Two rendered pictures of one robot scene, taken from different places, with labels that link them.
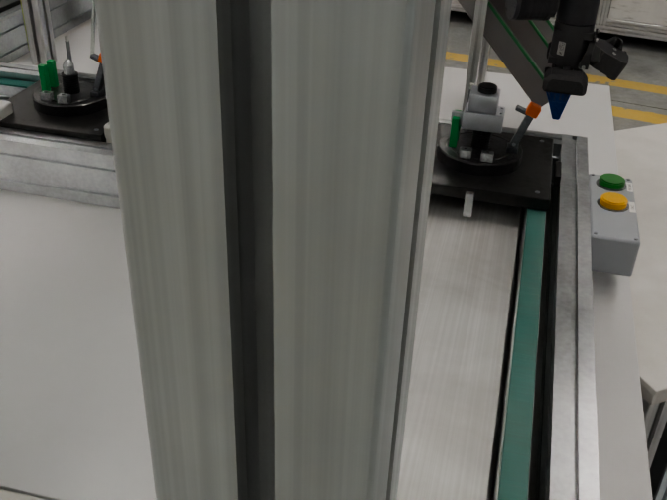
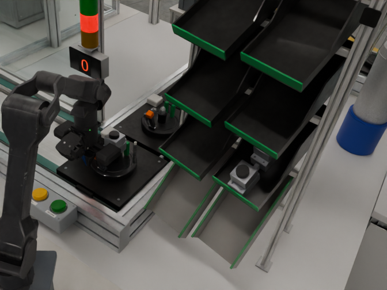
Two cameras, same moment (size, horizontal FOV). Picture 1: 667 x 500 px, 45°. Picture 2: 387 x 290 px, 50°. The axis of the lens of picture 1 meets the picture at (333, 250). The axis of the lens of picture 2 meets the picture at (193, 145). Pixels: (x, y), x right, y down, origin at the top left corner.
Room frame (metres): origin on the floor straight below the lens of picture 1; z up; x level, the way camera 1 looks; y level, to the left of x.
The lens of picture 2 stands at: (1.63, -1.07, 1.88)
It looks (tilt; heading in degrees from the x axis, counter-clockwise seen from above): 41 degrees down; 102
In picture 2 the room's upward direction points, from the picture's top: 10 degrees clockwise
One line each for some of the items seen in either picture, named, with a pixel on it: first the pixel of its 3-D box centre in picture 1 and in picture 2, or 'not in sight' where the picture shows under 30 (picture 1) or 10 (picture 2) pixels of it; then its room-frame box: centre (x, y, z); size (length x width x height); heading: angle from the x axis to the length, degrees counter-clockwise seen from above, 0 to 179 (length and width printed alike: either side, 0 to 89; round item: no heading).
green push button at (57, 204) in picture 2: (611, 184); (58, 206); (1.16, -0.44, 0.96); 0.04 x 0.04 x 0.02
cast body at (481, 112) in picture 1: (478, 105); (116, 140); (1.22, -0.22, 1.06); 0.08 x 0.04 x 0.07; 77
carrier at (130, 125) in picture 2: not in sight; (162, 115); (1.28, 0.01, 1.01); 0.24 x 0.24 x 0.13; 77
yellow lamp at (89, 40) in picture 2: not in sight; (89, 37); (1.06, -0.08, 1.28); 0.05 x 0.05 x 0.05
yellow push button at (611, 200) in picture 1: (612, 203); (40, 194); (1.09, -0.43, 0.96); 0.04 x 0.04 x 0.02
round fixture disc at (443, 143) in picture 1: (479, 151); (113, 162); (1.22, -0.24, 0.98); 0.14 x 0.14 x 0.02
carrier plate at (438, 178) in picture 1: (477, 162); (113, 167); (1.22, -0.24, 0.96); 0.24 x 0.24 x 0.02; 77
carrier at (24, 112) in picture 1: (69, 79); not in sight; (1.39, 0.49, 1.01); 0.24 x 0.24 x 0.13; 77
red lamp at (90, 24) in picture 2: not in sight; (88, 21); (1.06, -0.08, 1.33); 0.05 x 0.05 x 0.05
